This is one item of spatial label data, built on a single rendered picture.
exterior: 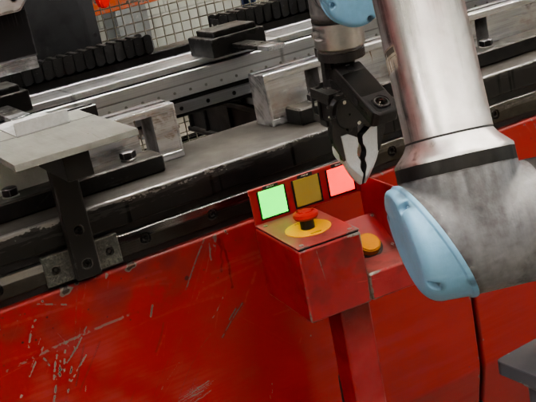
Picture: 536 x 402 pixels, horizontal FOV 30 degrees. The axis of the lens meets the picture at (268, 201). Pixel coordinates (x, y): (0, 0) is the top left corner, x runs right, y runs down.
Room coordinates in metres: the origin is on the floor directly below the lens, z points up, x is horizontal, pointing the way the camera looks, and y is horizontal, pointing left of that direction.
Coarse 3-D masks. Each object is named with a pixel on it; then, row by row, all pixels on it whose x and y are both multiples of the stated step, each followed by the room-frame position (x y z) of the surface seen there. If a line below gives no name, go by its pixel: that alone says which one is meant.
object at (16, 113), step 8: (0, 88) 1.78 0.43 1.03; (8, 88) 1.78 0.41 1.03; (16, 88) 1.78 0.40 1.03; (0, 96) 1.77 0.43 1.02; (8, 96) 1.77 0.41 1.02; (16, 96) 1.77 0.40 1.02; (24, 96) 1.78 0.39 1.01; (0, 104) 1.76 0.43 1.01; (8, 104) 1.76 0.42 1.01; (16, 104) 1.77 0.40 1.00; (24, 104) 1.78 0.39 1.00; (0, 112) 1.70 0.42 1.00; (8, 112) 1.69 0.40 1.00; (16, 112) 1.67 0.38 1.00; (24, 112) 1.65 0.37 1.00; (8, 120) 1.63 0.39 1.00
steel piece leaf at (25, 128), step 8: (56, 112) 1.51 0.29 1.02; (64, 112) 1.51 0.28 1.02; (24, 120) 1.49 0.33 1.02; (32, 120) 1.49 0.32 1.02; (40, 120) 1.50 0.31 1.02; (48, 120) 1.50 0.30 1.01; (56, 120) 1.51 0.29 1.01; (64, 120) 1.51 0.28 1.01; (8, 128) 1.56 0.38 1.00; (16, 128) 1.48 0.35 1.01; (24, 128) 1.48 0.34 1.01; (32, 128) 1.49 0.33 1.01; (40, 128) 1.49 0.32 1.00; (48, 128) 1.50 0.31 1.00; (16, 136) 1.48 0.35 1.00
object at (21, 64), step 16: (0, 16) 1.58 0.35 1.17; (16, 16) 1.59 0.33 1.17; (0, 32) 1.58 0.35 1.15; (16, 32) 1.59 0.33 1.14; (0, 48) 1.58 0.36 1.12; (16, 48) 1.59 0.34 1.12; (32, 48) 1.60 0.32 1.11; (0, 64) 1.58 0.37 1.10; (16, 64) 1.59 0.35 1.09; (32, 64) 1.60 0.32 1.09
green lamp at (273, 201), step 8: (264, 192) 1.51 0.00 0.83; (272, 192) 1.52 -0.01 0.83; (280, 192) 1.52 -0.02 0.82; (264, 200) 1.51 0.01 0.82; (272, 200) 1.52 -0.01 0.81; (280, 200) 1.52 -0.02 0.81; (264, 208) 1.51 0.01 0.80; (272, 208) 1.51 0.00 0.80; (280, 208) 1.52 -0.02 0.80; (264, 216) 1.51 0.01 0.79
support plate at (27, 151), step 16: (80, 112) 1.58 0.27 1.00; (64, 128) 1.48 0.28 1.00; (80, 128) 1.45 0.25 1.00; (96, 128) 1.43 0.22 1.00; (112, 128) 1.40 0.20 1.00; (128, 128) 1.38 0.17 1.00; (0, 144) 1.45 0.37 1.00; (16, 144) 1.43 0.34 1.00; (32, 144) 1.41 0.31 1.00; (48, 144) 1.38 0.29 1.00; (64, 144) 1.36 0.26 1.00; (80, 144) 1.34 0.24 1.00; (96, 144) 1.35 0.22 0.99; (0, 160) 1.37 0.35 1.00; (16, 160) 1.32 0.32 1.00; (32, 160) 1.31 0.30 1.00; (48, 160) 1.32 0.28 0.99
